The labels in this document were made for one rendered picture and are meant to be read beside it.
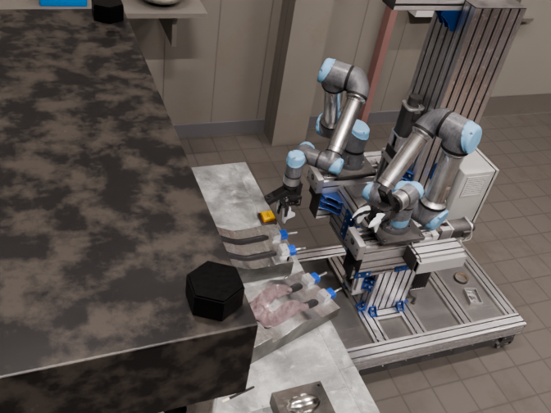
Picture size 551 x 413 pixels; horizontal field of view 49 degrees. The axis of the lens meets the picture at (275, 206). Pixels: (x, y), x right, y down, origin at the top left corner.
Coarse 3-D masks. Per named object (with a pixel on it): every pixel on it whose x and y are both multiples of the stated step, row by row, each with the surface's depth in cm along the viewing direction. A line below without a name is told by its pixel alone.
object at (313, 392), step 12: (312, 384) 226; (276, 396) 220; (288, 396) 221; (300, 396) 223; (312, 396) 223; (324, 396) 223; (276, 408) 218; (288, 408) 218; (300, 408) 221; (312, 408) 220; (324, 408) 219
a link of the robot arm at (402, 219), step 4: (412, 208) 233; (400, 212) 234; (404, 212) 233; (408, 212) 234; (396, 216) 236; (400, 216) 235; (404, 216) 235; (408, 216) 235; (392, 220) 238; (396, 220) 237; (400, 220) 236; (404, 220) 236; (408, 220) 238; (392, 224) 239; (396, 224) 238; (400, 224) 237; (404, 224) 238; (400, 228) 239
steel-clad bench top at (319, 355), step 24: (192, 168) 330; (216, 168) 333; (240, 168) 336; (216, 192) 317; (240, 192) 320; (216, 216) 302; (240, 216) 305; (312, 336) 253; (336, 336) 254; (264, 360) 240; (288, 360) 242; (312, 360) 243; (336, 360) 245; (264, 384) 231; (288, 384) 233; (336, 384) 236; (360, 384) 238; (216, 408) 221; (240, 408) 222; (264, 408) 224; (336, 408) 228; (360, 408) 229
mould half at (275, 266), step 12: (252, 228) 286; (264, 228) 287; (276, 240) 282; (240, 252) 272; (252, 252) 274; (276, 252) 275; (240, 264) 265; (252, 264) 268; (264, 264) 269; (276, 264) 270; (288, 264) 273; (240, 276) 266; (252, 276) 269; (264, 276) 272; (276, 276) 276
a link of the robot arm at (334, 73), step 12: (336, 60) 267; (324, 72) 265; (336, 72) 263; (348, 72) 262; (324, 84) 271; (336, 84) 266; (336, 96) 277; (324, 108) 291; (336, 108) 286; (324, 120) 298; (336, 120) 295; (324, 132) 303
